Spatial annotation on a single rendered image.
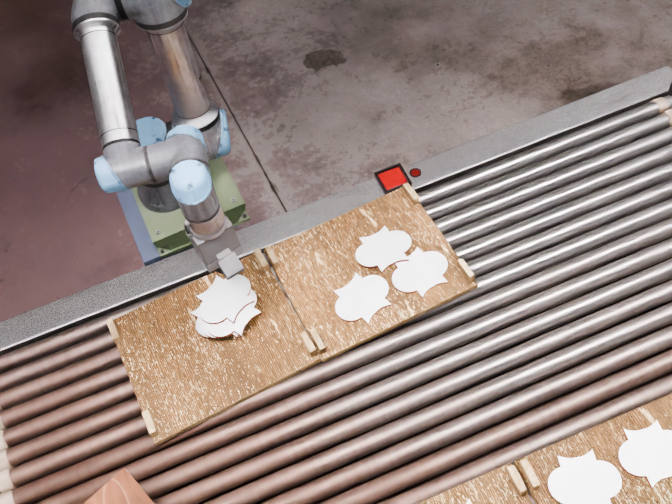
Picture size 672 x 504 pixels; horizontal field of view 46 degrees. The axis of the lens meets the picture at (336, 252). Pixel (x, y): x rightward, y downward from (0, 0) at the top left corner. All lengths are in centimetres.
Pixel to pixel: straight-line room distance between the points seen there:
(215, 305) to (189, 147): 45
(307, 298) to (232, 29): 241
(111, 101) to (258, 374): 67
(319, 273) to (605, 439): 75
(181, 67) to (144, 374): 71
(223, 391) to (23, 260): 181
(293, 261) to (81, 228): 166
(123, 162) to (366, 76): 225
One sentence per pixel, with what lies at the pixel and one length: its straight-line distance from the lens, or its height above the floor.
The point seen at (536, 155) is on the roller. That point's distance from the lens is 216.
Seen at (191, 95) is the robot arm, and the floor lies 127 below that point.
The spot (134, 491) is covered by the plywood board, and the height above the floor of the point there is 104.
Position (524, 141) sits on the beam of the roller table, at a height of 91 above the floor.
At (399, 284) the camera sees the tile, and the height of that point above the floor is 94.
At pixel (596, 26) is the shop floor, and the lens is 397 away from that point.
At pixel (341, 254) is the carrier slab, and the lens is 194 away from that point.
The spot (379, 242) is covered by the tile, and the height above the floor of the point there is 95.
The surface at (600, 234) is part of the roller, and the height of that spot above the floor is 92.
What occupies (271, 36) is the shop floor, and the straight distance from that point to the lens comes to 400.
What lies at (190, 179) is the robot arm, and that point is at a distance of 149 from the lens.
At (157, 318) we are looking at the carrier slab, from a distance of 195.
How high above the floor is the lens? 253
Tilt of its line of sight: 55 degrees down
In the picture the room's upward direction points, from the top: 11 degrees counter-clockwise
